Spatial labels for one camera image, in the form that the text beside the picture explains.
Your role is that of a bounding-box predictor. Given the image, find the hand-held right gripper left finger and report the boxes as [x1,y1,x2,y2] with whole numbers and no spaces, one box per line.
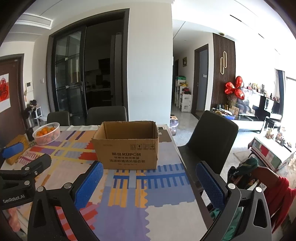
[27,161,104,241]

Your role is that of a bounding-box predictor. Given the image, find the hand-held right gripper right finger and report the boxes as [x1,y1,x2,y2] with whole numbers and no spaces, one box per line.
[195,161,273,241]

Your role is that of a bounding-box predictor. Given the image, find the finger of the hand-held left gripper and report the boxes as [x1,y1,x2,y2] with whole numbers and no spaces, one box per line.
[0,153,52,189]
[1,142,25,161]

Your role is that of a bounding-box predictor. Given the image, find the brown cardboard box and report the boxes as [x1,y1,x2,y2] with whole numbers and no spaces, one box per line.
[92,120,160,170]

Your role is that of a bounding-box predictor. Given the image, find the yellow woven box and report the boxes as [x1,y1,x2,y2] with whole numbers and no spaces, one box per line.
[5,135,30,165]

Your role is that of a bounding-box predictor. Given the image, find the pink plastic basket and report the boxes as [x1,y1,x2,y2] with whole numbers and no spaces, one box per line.
[32,122,61,146]

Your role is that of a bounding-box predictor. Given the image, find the pile of oranges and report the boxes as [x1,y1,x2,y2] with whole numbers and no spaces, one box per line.
[36,126,56,137]

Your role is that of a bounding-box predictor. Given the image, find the teal garment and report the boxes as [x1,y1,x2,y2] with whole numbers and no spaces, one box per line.
[209,206,243,241]

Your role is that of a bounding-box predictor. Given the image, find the dark green garment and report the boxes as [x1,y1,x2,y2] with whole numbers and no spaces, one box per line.
[228,157,258,186]

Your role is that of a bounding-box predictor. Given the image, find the white small stool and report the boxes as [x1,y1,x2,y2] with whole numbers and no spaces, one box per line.
[32,106,43,121]

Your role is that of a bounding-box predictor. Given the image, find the brown wooden chair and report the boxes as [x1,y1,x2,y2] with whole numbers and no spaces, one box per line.
[227,166,296,232]

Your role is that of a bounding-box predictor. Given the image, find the brown entrance door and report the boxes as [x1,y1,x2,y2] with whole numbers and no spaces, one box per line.
[0,53,26,144]

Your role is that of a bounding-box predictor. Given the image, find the red and white door poster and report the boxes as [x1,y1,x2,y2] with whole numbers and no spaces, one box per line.
[0,73,10,113]

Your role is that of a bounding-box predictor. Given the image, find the side table with patterned cloth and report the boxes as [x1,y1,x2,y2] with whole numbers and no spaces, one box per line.
[248,136,296,172]

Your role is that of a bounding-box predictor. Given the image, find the brown cardboard sheet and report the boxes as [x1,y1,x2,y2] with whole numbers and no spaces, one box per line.
[158,127,173,143]

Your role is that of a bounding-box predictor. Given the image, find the clear plastic bin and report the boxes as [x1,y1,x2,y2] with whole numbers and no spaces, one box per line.
[169,116,179,136]

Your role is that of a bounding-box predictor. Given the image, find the red garment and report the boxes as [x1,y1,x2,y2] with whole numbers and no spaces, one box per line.
[262,175,296,233]

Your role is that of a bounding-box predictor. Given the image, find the white low cabinet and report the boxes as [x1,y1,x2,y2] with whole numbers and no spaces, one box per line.
[237,113,265,132]

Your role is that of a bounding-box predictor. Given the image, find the white storage shelf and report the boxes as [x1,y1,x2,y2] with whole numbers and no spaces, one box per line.
[175,76,192,113]

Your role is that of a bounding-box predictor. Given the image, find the television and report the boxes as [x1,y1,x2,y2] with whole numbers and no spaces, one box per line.
[238,87,264,116]

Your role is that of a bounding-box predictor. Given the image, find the black glass sliding door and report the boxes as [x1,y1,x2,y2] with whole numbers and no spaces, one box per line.
[46,8,130,126]

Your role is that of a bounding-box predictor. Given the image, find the black piano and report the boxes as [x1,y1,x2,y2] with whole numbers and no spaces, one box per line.
[252,95,284,121]

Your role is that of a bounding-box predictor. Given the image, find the grey hallway door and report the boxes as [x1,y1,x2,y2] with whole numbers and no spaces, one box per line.
[194,44,209,114]

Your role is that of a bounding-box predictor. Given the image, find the gold wall ornament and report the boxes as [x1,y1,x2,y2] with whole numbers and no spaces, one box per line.
[220,51,227,75]

